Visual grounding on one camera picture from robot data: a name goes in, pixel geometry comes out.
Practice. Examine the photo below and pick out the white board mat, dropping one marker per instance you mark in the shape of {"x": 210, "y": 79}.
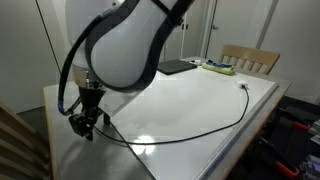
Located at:
{"x": 186, "y": 106}

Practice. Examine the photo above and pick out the white charger adapter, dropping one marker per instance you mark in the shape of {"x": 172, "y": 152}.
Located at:
{"x": 240, "y": 83}

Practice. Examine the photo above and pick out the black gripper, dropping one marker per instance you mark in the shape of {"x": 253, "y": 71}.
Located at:
{"x": 91, "y": 100}

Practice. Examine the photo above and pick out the yellow-green folded cloth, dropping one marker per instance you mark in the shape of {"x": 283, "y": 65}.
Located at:
{"x": 220, "y": 70}

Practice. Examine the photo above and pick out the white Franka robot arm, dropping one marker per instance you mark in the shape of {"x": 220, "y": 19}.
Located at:
{"x": 126, "y": 43}

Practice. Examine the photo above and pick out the light wooden slat-back chair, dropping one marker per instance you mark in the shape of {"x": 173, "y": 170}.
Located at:
{"x": 250, "y": 53}
{"x": 16, "y": 146}

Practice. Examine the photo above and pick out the black closed laptop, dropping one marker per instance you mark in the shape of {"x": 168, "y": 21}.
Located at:
{"x": 176, "y": 66}

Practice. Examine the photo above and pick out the blue folded cloth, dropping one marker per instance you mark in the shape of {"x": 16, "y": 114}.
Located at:
{"x": 215, "y": 63}

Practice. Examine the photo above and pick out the small white power adapter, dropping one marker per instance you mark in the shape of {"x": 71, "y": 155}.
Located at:
{"x": 196, "y": 62}

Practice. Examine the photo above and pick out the silver metal bracket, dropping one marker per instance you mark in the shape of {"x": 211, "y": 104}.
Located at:
{"x": 316, "y": 128}

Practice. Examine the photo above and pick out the aluminium extrusion rails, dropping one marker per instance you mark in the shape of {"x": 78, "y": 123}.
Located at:
{"x": 313, "y": 165}

